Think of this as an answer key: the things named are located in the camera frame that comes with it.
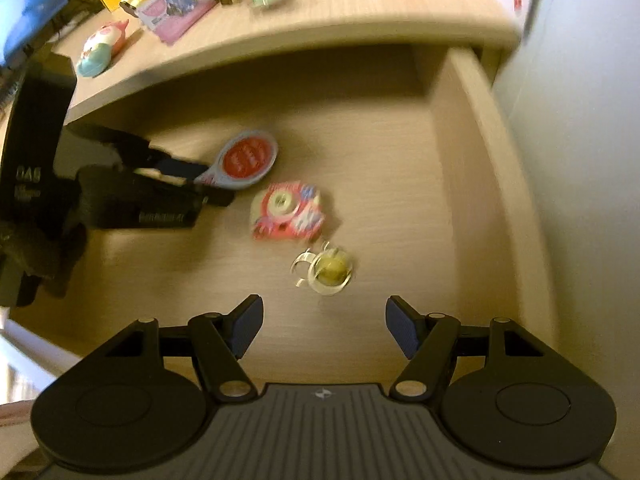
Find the computer monitor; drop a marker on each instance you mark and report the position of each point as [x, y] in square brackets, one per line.
[27, 5]

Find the light wooden drawer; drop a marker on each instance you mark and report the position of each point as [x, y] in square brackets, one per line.
[390, 185]

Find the gold bell keyring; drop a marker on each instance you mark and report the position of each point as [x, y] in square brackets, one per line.
[330, 267]

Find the blue paddle with red circle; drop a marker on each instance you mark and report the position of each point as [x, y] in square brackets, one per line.
[245, 157]

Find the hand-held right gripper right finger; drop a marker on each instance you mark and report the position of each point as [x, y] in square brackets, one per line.
[402, 326]

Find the person's left hand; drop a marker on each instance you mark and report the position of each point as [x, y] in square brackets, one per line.
[45, 252]

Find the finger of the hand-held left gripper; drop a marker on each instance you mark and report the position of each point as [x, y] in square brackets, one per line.
[180, 169]
[165, 205]

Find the pastel blue pink toy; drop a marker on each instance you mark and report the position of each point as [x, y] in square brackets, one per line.
[100, 50]

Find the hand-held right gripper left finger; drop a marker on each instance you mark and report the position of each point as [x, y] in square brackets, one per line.
[247, 326]

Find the pink printed card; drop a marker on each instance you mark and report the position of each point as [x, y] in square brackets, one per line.
[175, 5]

